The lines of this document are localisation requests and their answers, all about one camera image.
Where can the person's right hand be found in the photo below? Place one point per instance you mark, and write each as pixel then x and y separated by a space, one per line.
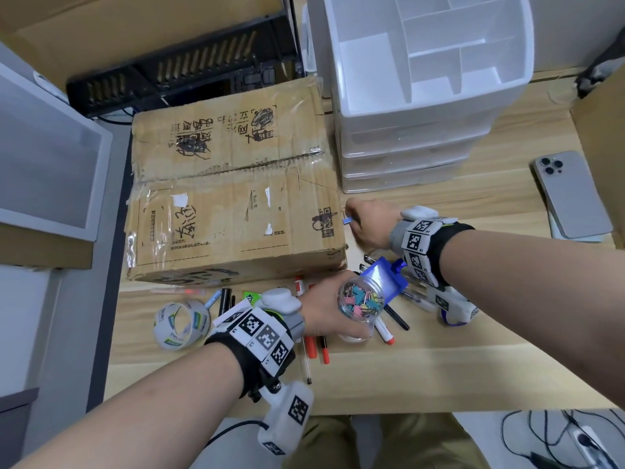
pixel 376 224

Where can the person's left hand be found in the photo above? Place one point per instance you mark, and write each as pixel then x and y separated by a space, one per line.
pixel 317 312

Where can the fat white marker orange cap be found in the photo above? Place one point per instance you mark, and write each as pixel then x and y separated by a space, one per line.
pixel 310 346

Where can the thin black orange pen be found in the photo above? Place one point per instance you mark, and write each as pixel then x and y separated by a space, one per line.
pixel 324 354

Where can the clear plastic jar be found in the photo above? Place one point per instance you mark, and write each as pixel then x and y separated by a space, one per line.
pixel 361 300

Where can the pile of colourful binder clips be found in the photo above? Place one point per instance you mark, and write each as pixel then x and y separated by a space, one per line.
pixel 361 300

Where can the clear jar lid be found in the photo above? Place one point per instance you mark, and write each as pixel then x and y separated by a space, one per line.
pixel 355 338

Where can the clear ballpoint pen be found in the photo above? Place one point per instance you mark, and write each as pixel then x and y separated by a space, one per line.
pixel 306 371

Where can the green gum packet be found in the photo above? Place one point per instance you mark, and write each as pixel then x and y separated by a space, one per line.
pixel 251 296

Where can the slim white marker red cap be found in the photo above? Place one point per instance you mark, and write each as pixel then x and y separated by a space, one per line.
pixel 385 333

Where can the black marker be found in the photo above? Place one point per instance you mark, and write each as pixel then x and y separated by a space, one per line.
pixel 396 318

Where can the bunch of clear gel pens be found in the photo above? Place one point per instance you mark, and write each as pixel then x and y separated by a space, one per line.
pixel 417 297

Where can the blue pen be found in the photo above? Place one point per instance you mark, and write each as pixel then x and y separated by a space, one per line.
pixel 212 300

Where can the clear orange pen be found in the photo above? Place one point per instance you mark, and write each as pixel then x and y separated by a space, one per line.
pixel 178 291

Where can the clear tape roll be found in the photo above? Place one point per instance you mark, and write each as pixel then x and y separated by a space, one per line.
pixel 161 327

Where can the white plastic drawer organizer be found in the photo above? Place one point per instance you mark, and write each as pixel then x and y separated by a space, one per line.
pixel 425 68

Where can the person's left forearm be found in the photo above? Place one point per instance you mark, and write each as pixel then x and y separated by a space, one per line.
pixel 136 420

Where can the person's right forearm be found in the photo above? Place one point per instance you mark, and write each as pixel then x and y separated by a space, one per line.
pixel 537 302

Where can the person's khaki trousers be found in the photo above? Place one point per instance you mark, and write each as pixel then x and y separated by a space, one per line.
pixel 415 444

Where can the right marker wrist band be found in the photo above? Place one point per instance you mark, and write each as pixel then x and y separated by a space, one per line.
pixel 420 244

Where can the marker wrist band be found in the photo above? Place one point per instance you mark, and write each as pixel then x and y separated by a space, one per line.
pixel 420 244
pixel 259 337

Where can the left marker wrist band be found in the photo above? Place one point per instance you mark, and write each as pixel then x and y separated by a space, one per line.
pixel 259 337

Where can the taped brown cardboard box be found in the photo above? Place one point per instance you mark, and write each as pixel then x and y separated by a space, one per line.
pixel 224 200

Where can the grey smartphone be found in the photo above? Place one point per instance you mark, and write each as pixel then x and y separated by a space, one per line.
pixel 571 195

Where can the white flat pad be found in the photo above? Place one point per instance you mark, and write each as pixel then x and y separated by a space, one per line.
pixel 581 239

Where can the black vented device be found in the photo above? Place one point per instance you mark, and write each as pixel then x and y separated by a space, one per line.
pixel 185 73

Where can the flat brown cardboard sheet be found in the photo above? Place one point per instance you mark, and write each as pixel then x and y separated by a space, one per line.
pixel 44 251

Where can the white power strip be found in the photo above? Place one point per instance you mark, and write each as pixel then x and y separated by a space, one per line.
pixel 591 446

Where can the white framed grey panel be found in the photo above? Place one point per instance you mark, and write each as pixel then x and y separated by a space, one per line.
pixel 44 156

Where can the grey cabinet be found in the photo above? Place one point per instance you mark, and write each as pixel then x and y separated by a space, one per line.
pixel 17 420

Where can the open brown cardboard box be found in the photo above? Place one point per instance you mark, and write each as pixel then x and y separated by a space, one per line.
pixel 122 24

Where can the white device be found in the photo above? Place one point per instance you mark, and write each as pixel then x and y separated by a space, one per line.
pixel 49 85

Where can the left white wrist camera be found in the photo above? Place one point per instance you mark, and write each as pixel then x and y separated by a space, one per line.
pixel 288 415

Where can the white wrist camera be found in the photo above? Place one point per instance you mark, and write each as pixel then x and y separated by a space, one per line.
pixel 288 415
pixel 456 305

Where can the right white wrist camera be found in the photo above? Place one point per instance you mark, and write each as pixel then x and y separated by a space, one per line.
pixel 456 305

